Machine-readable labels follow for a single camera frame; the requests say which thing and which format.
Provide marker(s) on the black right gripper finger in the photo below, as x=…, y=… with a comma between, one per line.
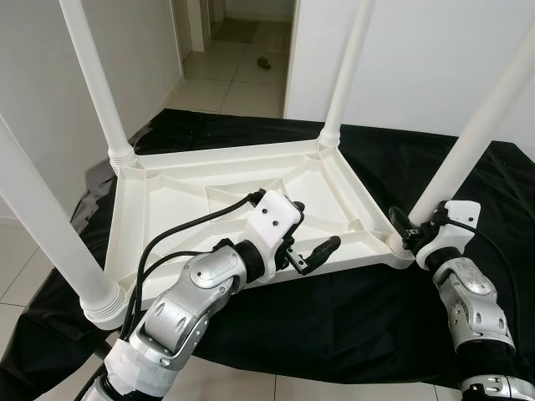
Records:
x=399, y=221

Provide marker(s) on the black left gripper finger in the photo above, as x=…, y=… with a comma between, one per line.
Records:
x=322, y=249
x=297, y=207

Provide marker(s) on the white plastic table top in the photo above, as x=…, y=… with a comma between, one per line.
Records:
x=167, y=209

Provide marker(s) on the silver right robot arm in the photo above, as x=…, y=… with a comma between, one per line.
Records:
x=472, y=309

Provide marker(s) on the black table cloth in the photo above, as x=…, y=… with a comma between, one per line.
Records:
x=334, y=317

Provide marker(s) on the small dark floor object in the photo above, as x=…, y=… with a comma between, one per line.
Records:
x=264, y=62

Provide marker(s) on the brown door mat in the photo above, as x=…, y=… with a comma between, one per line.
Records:
x=234, y=29

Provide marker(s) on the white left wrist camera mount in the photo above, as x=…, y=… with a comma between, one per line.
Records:
x=276, y=215

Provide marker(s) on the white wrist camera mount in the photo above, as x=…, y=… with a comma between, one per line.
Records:
x=276, y=215
x=456, y=219

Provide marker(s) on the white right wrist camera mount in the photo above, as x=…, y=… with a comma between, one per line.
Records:
x=456, y=219

